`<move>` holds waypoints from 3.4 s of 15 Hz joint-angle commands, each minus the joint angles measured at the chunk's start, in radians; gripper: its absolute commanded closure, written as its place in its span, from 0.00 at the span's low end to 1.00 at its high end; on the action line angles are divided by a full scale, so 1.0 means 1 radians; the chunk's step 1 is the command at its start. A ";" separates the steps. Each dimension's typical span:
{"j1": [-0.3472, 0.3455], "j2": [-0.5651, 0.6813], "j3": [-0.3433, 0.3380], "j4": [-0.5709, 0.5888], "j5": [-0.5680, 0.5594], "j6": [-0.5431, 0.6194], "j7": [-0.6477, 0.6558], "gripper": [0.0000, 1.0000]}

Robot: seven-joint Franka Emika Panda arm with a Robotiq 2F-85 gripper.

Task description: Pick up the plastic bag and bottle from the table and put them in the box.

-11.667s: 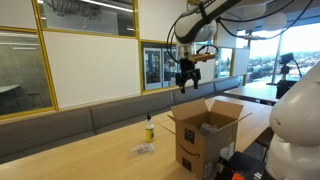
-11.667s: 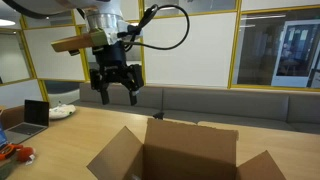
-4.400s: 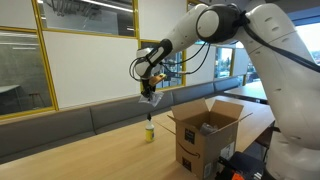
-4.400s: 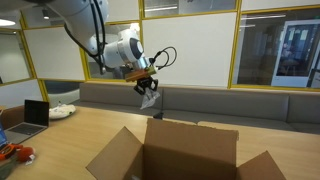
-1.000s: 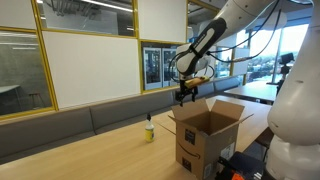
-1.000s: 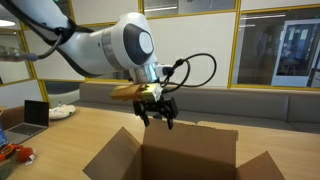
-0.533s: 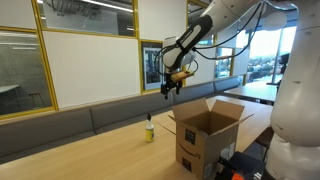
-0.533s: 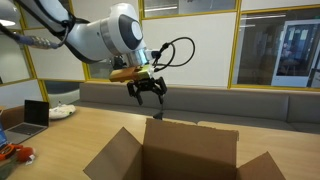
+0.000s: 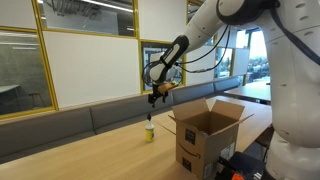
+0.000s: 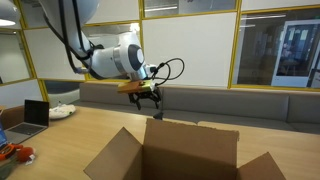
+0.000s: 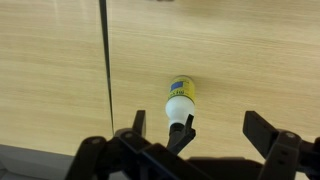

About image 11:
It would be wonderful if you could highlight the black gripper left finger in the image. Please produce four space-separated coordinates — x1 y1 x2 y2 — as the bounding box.
64 109 214 180

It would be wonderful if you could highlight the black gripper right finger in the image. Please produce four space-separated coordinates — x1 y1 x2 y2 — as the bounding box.
242 110 320 180

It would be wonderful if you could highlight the white bottle with yellow label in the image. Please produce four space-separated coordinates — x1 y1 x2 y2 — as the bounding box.
164 75 197 129

